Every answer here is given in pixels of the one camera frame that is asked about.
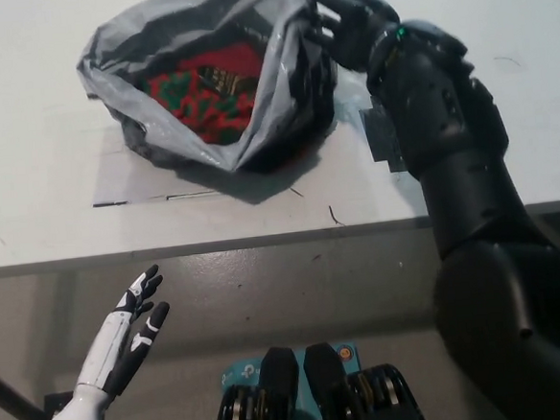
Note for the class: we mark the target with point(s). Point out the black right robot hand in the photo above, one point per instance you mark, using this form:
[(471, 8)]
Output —
[(354, 27)]

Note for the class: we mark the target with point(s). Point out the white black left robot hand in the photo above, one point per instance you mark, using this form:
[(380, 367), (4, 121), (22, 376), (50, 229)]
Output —
[(116, 341)]

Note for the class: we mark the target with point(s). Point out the black plastic bag grey inside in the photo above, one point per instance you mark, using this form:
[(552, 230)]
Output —
[(263, 100)]

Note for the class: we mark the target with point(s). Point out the red green patterned cloth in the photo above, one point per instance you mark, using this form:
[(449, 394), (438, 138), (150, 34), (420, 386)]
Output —
[(190, 96)]

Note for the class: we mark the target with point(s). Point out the teal box on robot body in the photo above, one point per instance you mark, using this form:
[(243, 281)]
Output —
[(238, 374)]

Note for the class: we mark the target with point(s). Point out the black ribbed robot body block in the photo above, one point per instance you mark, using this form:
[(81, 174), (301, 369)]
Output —
[(277, 378), (327, 375)]

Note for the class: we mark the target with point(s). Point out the black tape patch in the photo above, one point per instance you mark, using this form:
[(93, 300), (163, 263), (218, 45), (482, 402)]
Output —
[(378, 136)]

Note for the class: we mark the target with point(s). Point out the black table leg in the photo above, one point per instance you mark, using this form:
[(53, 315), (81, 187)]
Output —
[(12, 402)]

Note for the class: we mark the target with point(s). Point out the black floor bracket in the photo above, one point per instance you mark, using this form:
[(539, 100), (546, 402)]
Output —
[(58, 403)]

